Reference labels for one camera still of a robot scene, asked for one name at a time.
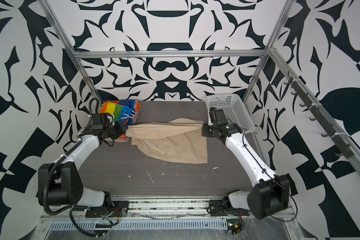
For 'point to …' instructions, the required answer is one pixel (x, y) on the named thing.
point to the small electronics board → (234, 226)
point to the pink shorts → (124, 140)
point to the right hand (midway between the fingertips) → (206, 128)
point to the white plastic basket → (234, 108)
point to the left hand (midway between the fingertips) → (127, 124)
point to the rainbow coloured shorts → (125, 111)
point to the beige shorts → (181, 140)
